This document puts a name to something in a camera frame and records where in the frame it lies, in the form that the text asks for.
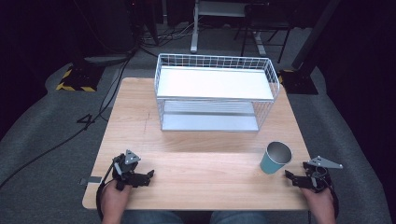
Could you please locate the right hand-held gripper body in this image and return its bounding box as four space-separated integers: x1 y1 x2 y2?
301 155 344 194

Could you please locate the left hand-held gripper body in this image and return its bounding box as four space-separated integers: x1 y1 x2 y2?
111 149 142 191

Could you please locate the teal paper cup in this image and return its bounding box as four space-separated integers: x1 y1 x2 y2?
259 141 294 175

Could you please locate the white wire shelf rack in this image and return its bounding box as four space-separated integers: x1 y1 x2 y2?
154 52 281 133

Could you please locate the person's right hand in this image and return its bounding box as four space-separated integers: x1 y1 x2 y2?
300 186 338 222

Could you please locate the person's left hand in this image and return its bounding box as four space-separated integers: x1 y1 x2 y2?
100 179 134 220

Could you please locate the person's left jeans leg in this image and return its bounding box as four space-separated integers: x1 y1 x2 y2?
121 210 185 224

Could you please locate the person's jeans leg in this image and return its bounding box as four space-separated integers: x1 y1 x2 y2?
121 210 185 224
209 210 269 224

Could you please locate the grey tape strip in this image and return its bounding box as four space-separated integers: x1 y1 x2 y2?
78 175 103 187

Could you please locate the person's right jeans leg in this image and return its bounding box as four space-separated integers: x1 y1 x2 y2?
209 210 269 224

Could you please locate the black yellow striped stand base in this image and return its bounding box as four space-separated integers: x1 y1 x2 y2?
277 68 319 96
55 63 106 93

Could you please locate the dark slanted stand pole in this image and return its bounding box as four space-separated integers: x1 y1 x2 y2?
290 0 342 71

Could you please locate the white metal stand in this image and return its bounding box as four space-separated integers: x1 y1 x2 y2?
190 0 250 54

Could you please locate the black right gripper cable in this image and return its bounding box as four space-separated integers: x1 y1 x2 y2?
323 174 341 218

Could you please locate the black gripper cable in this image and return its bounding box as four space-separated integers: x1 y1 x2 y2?
95 161 117 221
323 174 341 218

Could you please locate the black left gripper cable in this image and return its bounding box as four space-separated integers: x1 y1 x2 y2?
95 161 117 221

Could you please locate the long black floor cable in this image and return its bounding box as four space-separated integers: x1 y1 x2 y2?
0 52 134 189

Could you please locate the bundle of floor cables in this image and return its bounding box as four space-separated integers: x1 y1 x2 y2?
136 18 200 57

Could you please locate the black metal frame stand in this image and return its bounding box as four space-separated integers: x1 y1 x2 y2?
233 3 295 64

